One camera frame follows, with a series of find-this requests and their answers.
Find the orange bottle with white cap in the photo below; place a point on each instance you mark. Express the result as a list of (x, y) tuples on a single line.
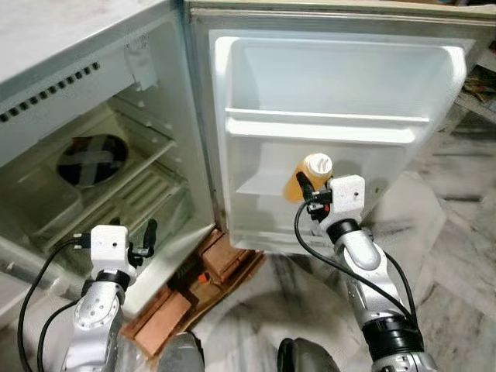
[(318, 164)]

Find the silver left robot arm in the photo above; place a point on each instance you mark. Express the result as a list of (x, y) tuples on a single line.
[(97, 318)]

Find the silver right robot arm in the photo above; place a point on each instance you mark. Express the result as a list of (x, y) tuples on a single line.
[(364, 260)]

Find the clear ribbed fridge shelf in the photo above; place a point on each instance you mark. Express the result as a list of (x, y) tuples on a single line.
[(139, 194)]

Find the grey fridge door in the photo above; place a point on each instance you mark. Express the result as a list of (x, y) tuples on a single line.
[(325, 77)]

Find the white fridge light housing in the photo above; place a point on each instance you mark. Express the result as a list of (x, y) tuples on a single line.
[(143, 62)]

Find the white fridge cabinet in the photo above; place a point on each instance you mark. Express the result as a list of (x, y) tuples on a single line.
[(46, 46)]

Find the dark round plate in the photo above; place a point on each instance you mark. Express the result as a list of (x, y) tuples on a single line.
[(93, 161)]

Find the red brick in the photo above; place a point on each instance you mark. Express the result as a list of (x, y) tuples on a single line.
[(225, 256), (159, 318)]

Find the grey robot left leg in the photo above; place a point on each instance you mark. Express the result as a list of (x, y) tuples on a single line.
[(182, 353)]

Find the grey robot leg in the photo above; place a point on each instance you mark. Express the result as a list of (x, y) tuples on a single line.
[(182, 353), (310, 356)]

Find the grey robot right leg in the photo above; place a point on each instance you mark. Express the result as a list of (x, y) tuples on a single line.
[(310, 356)]

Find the white cluttered shelf rack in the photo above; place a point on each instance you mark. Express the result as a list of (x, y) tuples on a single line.
[(482, 85)]

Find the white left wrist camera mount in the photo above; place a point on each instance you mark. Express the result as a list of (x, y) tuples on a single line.
[(108, 248)]

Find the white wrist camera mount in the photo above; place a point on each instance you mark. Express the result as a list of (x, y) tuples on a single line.
[(349, 194), (108, 248)]

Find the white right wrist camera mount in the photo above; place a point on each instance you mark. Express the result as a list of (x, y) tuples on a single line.
[(349, 194)]

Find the white door shelf rail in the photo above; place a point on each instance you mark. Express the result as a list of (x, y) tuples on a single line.
[(325, 128)]

